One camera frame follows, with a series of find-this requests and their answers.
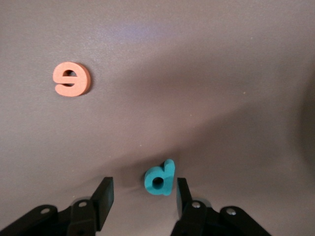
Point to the teal foam letter p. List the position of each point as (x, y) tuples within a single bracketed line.
[(168, 182)]

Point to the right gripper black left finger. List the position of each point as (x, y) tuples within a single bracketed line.
[(105, 196)]

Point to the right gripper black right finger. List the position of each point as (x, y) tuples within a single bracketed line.
[(184, 204)]

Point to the orange foam letter e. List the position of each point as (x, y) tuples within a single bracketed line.
[(81, 81)]

